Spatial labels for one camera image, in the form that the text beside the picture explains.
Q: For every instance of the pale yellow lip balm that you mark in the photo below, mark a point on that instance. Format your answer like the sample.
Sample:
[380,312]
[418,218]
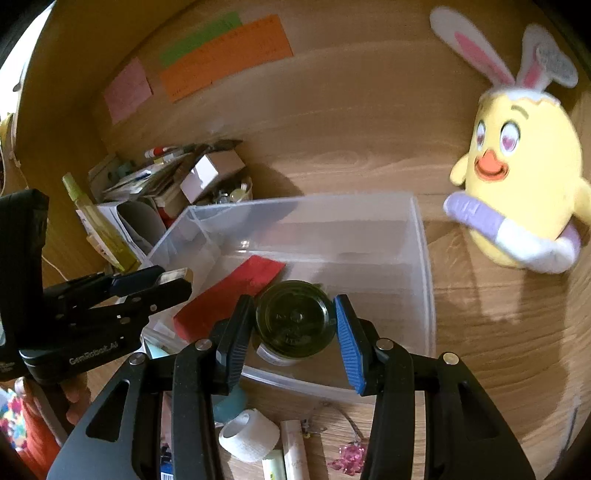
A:
[273,466]

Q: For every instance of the teal tape roll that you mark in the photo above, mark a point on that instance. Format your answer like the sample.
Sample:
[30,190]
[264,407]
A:
[226,408]

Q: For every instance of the pink crystal charm keychain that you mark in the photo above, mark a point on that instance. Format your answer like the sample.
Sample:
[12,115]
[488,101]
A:
[352,455]

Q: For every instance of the red envelope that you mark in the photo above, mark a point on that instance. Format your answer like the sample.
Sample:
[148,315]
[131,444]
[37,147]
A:
[196,319]

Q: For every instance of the small blue black box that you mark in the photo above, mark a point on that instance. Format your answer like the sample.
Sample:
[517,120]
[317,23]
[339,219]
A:
[166,467]

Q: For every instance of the stack of papers and booklets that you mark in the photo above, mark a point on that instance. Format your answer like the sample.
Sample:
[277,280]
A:
[114,181]

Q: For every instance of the white folded paper box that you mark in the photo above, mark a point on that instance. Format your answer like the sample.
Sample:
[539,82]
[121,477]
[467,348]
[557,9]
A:
[138,224]

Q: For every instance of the orange paper note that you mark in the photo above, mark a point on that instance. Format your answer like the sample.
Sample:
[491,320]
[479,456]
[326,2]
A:
[250,45]

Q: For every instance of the green paper note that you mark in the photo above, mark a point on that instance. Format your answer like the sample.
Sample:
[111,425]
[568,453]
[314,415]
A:
[210,31]

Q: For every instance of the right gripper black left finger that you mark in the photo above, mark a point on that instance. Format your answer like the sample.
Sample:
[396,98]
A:
[207,367]

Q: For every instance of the yellow-green spray bottle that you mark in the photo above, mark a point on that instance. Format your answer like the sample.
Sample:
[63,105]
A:
[101,233]

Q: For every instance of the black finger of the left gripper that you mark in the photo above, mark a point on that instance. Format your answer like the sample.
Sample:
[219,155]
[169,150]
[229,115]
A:
[93,317]
[125,284]

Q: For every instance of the clear plastic storage bin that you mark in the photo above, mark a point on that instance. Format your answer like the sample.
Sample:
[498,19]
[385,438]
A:
[369,246]

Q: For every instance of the white tape roll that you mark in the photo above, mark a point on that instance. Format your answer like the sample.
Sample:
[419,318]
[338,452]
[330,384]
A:
[249,437]

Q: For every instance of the dark green tube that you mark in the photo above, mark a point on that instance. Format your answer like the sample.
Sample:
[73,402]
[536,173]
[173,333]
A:
[294,320]

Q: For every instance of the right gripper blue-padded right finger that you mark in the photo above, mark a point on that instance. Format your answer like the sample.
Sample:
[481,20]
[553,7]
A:
[377,366]

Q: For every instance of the yellow chick plush toy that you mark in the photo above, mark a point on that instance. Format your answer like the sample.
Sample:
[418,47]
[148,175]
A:
[520,183]

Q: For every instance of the small white cardboard box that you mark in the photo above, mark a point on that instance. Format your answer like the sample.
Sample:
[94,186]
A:
[208,171]

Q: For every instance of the pink paper note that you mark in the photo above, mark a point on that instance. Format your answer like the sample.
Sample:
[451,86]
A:
[127,91]

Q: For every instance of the person's left hand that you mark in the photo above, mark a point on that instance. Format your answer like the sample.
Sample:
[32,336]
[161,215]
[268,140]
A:
[76,391]

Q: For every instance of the red and white marker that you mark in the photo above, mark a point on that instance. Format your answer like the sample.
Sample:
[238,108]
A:
[160,151]

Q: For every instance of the white cosmetic tube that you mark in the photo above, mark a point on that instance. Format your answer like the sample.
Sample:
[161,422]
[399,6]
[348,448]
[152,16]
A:
[294,457]

